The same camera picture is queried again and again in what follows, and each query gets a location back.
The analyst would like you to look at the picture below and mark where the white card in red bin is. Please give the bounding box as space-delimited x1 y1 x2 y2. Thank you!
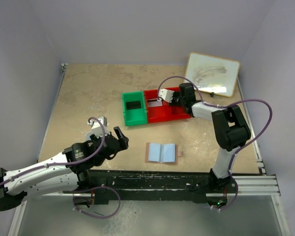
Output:
147 99 163 108

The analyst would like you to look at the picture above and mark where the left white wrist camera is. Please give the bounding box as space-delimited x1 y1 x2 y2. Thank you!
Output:
85 116 109 140

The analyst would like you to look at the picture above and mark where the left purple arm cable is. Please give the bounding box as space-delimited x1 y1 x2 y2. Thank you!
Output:
0 117 108 206

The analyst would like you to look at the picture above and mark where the small framed whiteboard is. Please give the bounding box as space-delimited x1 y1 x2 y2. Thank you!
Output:
185 52 240 97

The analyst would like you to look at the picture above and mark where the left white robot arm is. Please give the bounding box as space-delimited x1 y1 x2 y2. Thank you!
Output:
0 126 129 211

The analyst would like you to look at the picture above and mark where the pink leather card holder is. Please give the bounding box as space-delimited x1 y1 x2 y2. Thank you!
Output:
145 143 183 165

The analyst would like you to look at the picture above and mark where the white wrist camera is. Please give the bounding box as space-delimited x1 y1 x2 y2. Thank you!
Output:
85 116 109 140
157 88 174 103

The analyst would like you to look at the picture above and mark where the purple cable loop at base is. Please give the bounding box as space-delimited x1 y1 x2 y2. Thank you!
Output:
72 183 123 219

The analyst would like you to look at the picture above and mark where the red plastic bin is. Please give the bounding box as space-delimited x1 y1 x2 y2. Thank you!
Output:
165 87 191 120
144 89 170 123

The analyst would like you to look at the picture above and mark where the right red plastic bin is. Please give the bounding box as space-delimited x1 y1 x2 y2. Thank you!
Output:
165 87 191 120

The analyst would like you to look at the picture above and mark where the middle red plastic bin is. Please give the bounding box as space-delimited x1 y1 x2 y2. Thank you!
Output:
144 89 170 123

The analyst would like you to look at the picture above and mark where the green plastic bin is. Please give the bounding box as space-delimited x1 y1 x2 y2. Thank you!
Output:
122 91 148 126

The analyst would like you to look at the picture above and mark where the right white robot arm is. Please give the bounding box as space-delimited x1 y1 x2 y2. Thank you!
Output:
169 83 251 190

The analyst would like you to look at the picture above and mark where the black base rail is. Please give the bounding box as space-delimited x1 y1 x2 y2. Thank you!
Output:
73 170 238 205

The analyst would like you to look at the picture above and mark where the black card in green bin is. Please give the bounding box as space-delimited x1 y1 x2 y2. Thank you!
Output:
125 100 142 110

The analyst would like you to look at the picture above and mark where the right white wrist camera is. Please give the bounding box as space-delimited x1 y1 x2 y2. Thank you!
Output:
157 88 174 103

